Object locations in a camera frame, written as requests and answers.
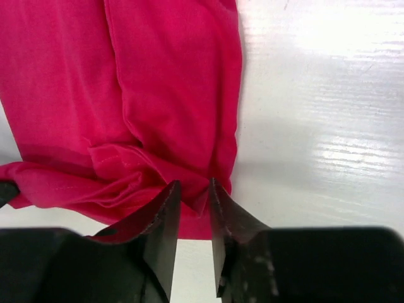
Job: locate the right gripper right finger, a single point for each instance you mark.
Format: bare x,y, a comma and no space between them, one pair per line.
256,263

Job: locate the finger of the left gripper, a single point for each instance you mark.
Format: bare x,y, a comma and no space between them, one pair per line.
8,191

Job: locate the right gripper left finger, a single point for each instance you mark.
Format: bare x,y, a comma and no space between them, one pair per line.
129,261

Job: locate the pink t shirt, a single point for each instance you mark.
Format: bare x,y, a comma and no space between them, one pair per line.
109,101

